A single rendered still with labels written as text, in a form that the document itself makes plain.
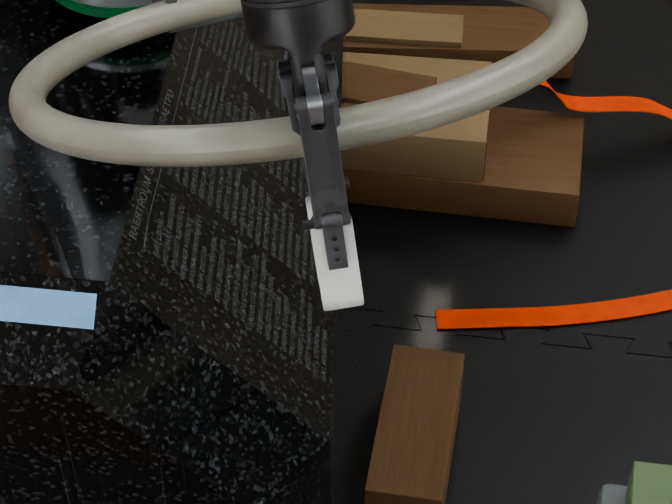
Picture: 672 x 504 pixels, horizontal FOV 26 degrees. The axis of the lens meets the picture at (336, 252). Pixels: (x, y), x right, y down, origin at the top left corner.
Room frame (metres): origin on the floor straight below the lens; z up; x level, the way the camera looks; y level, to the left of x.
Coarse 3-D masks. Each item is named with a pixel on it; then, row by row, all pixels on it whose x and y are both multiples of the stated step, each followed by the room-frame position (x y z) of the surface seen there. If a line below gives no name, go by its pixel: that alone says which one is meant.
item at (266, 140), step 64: (192, 0) 1.18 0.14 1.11; (512, 0) 1.10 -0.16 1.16; (576, 0) 1.00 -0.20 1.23; (64, 64) 1.04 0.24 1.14; (512, 64) 0.86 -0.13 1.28; (64, 128) 0.84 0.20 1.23; (128, 128) 0.81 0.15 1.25; (192, 128) 0.79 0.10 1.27; (256, 128) 0.78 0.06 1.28; (384, 128) 0.79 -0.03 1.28
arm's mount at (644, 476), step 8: (640, 464) 0.81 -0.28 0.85; (648, 464) 0.81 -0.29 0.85; (656, 464) 0.81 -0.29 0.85; (664, 464) 0.81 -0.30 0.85; (632, 472) 0.81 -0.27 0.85; (640, 472) 0.80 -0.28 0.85; (648, 472) 0.80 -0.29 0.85; (656, 472) 0.80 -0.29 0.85; (664, 472) 0.80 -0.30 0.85; (632, 480) 0.80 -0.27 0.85; (640, 480) 0.80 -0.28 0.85; (648, 480) 0.80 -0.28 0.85; (656, 480) 0.80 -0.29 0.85; (664, 480) 0.80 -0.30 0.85; (632, 488) 0.79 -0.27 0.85; (640, 488) 0.79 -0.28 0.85; (648, 488) 0.79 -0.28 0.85; (656, 488) 0.79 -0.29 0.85; (664, 488) 0.79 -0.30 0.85; (632, 496) 0.78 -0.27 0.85; (640, 496) 0.78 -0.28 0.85; (648, 496) 0.78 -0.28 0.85; (656, 496) 0.78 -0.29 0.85; (664, 496) 0.78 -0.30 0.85
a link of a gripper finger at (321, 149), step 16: (304, 96) 0.75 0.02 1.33; (304, 112) 0.74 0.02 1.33; (304, 128) 0.74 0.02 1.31; (320, 128) 0.74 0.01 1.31; (336, 128) 0.74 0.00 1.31; (304, 144) 0.74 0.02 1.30; (320, 144) 0.74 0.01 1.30; (336, 144) 0.74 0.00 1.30; (320, 160) 0.73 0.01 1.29; (336, 160) 0.74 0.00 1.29; (320, 176) 0.73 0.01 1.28; (336, 176) 0.73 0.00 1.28; (320, 192) 0.73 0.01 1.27; (336, 192) 0.73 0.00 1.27; (320, 208) 0.72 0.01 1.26; (336, 208) 0.72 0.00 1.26; (320, 224) 0.72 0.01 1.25
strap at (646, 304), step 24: (576, 96) 2.26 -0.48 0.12; (624, 96) 2.27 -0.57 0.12; (456, 312) 1.78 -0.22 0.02; (480, 312) 1.78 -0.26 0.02; (504, 312) 1.78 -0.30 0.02; (528, 312) 1.78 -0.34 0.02; (552, 312) 1.78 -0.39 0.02; (576, 312) 1.78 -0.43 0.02; (600, 312) 1.78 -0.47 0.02; (624, 312) 1.78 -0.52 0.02; (648, 312) 1.78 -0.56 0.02
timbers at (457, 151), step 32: (384, 64) 2.27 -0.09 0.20; (416, 64) 2.27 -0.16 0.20; (448, 64) 2.27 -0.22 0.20; (480, 64) 2.27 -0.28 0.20; (448, 128) 2.07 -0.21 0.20; (480, 128) 2.07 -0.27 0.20; (352, 160) 2.07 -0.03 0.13; (384, 160) 2.06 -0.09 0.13; (416, 160) 2.05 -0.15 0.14; (448, 160) 2.04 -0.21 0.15; (480, 160) 2.03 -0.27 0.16
